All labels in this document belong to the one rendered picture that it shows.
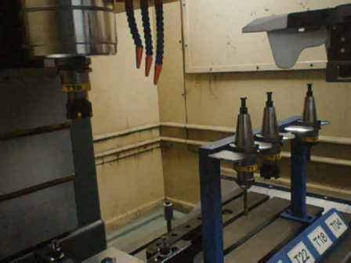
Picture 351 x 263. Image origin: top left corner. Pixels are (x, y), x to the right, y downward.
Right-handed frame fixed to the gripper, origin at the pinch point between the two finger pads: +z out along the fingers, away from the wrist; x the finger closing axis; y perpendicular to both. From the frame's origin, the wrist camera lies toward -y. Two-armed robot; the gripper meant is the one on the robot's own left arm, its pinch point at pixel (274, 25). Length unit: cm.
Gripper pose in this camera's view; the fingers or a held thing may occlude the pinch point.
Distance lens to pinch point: 52.9
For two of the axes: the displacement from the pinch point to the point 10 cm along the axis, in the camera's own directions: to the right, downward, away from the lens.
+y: 0.6, 9.8, 2.0
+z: -6.9, -1.1, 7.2
